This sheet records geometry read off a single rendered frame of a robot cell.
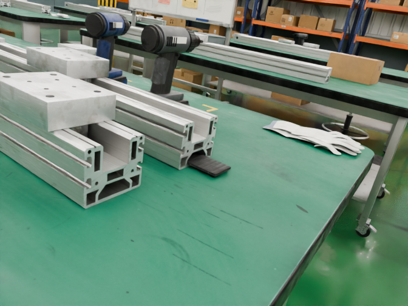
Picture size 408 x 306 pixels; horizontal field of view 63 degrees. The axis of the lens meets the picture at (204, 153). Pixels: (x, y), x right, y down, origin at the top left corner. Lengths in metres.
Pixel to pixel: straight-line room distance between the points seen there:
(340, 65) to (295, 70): 0.48
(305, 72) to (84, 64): 1.47
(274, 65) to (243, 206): 1.63
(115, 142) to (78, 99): 0.08
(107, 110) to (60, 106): 0.08
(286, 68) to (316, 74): 0.17
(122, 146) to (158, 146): 0.13
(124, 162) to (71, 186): 0.08
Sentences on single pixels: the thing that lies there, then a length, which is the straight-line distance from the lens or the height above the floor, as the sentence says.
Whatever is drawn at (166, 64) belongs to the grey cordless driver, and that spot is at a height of 0.92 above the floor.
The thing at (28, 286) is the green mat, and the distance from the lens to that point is 0.37.
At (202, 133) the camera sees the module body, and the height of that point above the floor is 0.83.
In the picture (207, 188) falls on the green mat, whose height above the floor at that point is 0.78.
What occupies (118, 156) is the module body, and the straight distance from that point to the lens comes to 0.50.
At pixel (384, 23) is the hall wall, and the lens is 10.95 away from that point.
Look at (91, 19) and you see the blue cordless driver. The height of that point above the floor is 0.98.
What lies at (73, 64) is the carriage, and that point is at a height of 0.90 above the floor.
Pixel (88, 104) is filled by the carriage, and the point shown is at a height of 0.90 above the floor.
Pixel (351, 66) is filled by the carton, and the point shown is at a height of 0.87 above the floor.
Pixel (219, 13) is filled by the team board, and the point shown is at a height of 1.06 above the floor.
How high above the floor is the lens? 1.03
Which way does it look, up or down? 22 degrees down
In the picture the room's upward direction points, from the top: 9 degrees clockwise
